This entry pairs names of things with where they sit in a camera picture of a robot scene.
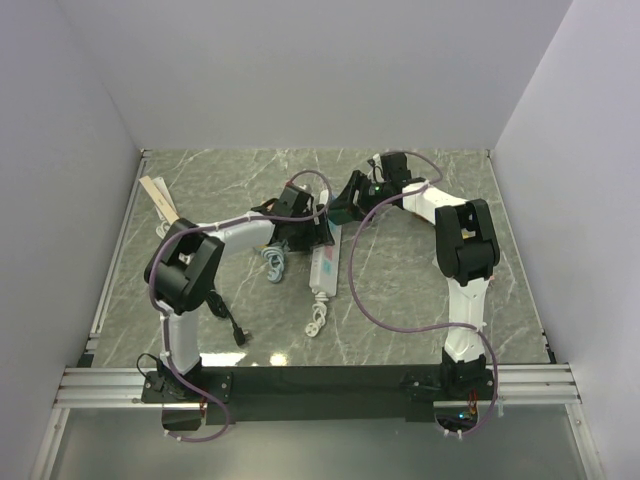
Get small white power strip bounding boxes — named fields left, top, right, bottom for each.
left=150, top=177, right=175, bottom=238

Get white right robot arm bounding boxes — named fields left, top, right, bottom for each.
left=328, top=150, right=500, bottom=399

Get beige power strip red sockets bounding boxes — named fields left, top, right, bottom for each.
left=139, top=176, right=179, bottom=224

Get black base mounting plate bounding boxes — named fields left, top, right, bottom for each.
left=141, top=364, right=496, bottom=425

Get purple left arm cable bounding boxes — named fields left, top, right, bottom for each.
left=149, top=170, right=332, bottom=444

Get long white power strip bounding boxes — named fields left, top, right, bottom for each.
left=309, top=220, right=342, bottom=298

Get light blue cable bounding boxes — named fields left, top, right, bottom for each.
left=259, top=242, right=287, bottom=285

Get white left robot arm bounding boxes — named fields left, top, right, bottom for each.
left=144, top=183, right=338, bottom=402

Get green cube adapter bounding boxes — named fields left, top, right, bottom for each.
left=328, top=210, right=353, bottom=226

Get white bundled cable with plug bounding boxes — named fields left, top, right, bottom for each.
left=304, top=292, right=331, bottom=339

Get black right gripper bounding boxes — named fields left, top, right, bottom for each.
left=329, top=171, right=391, bottom=224

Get black power cord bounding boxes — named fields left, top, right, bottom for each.
left=204, top=284, right=251, bottom=347

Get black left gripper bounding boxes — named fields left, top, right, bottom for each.
left=287, top=205, right=334, bottom=253

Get aluminium frame rail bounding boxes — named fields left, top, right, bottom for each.
left=53, top=149, right=152, bottom=409

